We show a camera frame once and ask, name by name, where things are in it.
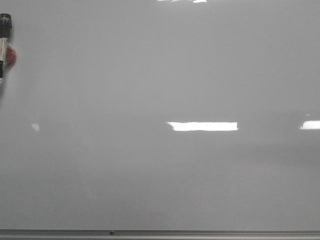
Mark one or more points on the white black whiteboard marker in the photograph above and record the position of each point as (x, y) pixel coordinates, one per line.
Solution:
(5, 34)

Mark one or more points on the white whiteboard with aluminium frame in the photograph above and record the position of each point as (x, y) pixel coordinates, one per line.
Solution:
(153, 119)

